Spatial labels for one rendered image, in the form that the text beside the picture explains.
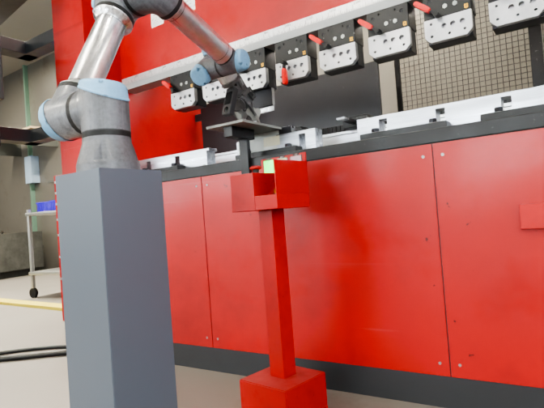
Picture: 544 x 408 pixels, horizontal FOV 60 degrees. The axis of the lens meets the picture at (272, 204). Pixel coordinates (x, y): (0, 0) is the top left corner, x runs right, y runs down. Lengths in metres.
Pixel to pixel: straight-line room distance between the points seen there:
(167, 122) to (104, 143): 1.64
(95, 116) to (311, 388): 1.02
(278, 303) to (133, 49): 1.59
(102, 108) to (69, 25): 1.53
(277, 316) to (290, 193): 0.40
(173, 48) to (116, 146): 1.28
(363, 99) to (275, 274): 1.16
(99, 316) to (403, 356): 0.98
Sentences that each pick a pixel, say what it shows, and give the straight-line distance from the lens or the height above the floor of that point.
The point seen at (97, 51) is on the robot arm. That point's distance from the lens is 1.44.
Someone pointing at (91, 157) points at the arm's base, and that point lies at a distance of 1.18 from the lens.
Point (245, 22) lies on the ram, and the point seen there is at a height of 1.47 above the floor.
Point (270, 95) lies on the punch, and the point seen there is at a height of 1.14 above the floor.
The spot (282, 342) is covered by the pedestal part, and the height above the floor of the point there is 0.24.
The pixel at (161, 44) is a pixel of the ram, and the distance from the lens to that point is 2.47.
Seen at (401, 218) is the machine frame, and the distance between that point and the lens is 1.60.
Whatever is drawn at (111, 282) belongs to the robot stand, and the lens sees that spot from 1.12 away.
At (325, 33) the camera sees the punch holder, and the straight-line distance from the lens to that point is 1.92.
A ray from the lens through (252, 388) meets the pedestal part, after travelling 1.59.
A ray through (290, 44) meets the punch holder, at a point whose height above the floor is 1.31.
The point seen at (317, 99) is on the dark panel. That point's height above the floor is 1.22.
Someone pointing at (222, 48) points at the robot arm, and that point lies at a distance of 1.65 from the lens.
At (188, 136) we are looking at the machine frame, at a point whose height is 1.15.
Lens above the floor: 0.64
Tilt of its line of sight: 1 degrees up
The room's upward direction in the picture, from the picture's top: 4 degrees counter-clockwise
